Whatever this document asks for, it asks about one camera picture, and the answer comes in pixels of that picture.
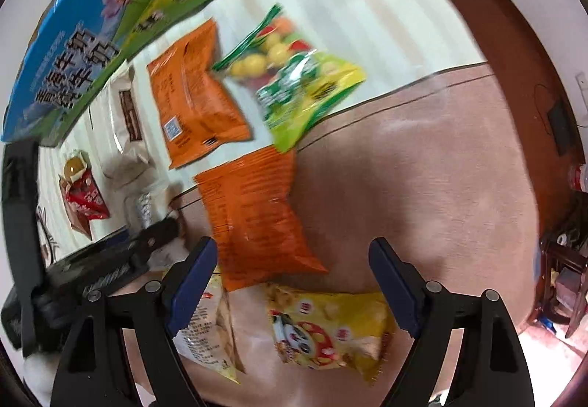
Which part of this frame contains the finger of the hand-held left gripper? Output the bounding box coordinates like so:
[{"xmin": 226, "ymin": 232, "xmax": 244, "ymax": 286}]
[{"xmin": 131, "ymin": 218, "xmax": 181, "ymax": 261}]

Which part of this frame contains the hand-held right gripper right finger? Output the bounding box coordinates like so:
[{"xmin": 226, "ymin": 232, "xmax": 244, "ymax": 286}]
[{"xmin": 369, "ymin": 237, "xmax": 536, "ymax": 407}]

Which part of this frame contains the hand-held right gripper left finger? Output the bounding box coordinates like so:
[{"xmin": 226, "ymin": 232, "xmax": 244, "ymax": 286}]
[{"xmin": 50, "ymin": 236, "xmax": 219, "ymax": 407}]

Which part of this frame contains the red snack packet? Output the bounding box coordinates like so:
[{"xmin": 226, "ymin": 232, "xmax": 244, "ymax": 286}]
[{"xmin": 59, "ymin": 170, "xmax": 111, "ymax": 238}]

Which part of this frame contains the yellow jelly cup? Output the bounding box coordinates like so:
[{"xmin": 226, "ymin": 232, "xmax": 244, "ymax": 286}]
[{"xmin": 63, "ymin": 150, "xmax": 90, "ymax": 182}]

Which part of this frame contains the blue printed milk carton box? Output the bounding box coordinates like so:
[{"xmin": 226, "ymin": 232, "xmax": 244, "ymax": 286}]
[{"xmin": 2, "ymin": 0, "xmax": 219, "ymax": 146}]

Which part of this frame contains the silver foil packet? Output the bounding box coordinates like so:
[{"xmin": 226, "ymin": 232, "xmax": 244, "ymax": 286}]
[{"xmin": 123, "ymin": 189, "xmax": 168, "ymax": 228}]

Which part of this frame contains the white and yellow snack packet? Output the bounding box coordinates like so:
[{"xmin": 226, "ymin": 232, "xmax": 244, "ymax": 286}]
[{"xmin": 163, "ymin": 267, "xmax": 246, "ymax": 385}]

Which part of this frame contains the orange snack packet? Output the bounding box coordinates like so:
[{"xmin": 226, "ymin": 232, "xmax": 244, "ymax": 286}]
[
  {"xmin": 146, "ymin": 18, "xmax": 253, "ymax": 171},
  {"xmin": 193, "ymin": 147, "xmax": 329, "ymax": 293}
]

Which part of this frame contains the pink blanket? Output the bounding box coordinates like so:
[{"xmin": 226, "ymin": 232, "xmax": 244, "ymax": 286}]
[{"xmin": 105, "ymin": 62, "xmax": 540, "ymax": 407}]

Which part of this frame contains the white packet with brown label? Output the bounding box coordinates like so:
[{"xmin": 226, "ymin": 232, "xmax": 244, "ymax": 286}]
[{"xmin": 89, "ymin": 60, "xmax": 157, "ymax": 192}]

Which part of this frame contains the dark wooden chair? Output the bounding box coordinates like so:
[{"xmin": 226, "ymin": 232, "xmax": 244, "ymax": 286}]
[{"xmin": 528, "ymin": 205, "xmax": 588, "ymax": 339}]

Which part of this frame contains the green and yellow snack packet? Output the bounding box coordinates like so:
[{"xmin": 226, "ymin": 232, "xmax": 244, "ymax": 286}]
[{"xmin": 256, "ymin": 49, "xmax": 367, "ymax": 153}]

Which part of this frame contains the clear bag of colourful candy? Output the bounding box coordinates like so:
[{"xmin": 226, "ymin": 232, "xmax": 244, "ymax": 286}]
[{"xmin": 212, "ymin": 5, "xmax": 318, "ymax": 88}]

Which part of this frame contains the plastic bottle with red label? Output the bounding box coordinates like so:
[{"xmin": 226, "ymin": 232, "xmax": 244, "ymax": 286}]
[{"xmin": 570, "ymin": 163, "xmax": 588, "ymax": 194}]

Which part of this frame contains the black power adapter with cable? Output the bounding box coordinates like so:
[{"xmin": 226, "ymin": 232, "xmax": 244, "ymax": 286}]
[{"xmin": 533, "ymin": 85, "xmax": 575, "ymax": 157}]

